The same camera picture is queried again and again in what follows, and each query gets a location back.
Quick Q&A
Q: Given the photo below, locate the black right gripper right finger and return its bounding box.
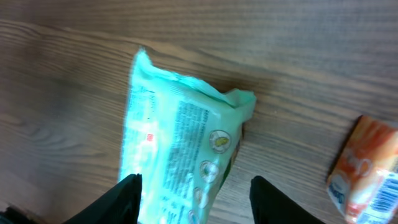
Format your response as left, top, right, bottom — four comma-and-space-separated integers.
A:
249, 175, 324, 224

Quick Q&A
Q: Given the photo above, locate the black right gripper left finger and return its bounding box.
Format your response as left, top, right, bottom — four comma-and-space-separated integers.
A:
64, 174, 142, 224

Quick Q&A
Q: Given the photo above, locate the orange snack packet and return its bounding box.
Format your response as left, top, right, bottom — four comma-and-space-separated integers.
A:
327, 115, 397, 224

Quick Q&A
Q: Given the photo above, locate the teal tissue packet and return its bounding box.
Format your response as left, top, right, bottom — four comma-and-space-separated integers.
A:
119, 49, 256, 224

